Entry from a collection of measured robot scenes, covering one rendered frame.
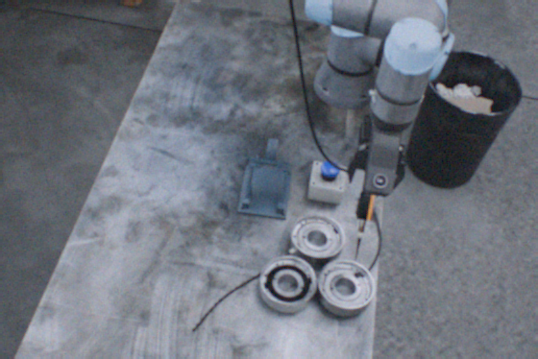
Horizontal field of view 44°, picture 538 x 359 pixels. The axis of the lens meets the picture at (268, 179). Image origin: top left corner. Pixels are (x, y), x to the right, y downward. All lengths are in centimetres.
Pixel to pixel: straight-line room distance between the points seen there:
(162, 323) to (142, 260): 14
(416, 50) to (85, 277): 72
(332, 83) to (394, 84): 60
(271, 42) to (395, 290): 97
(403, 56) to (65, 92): 203
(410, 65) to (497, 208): 170
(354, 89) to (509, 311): 109
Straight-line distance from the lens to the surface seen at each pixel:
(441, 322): 227
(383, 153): 106
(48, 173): 253
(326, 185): 137
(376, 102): 104
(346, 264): 128
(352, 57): 153
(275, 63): 170
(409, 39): 96
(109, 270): 129
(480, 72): 258
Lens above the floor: 188
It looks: 49 degrees down
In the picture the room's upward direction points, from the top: 8 degrees clockwise
